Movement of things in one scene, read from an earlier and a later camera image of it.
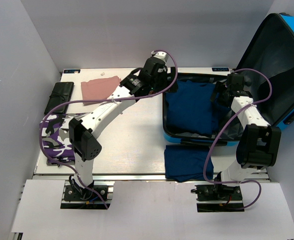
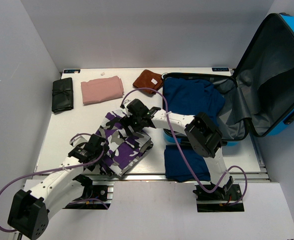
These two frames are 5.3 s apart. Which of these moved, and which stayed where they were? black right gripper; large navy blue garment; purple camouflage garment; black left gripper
Moved: black left gripper; purple camouflage garment; black right gripper
Stayed: large navy blue garment
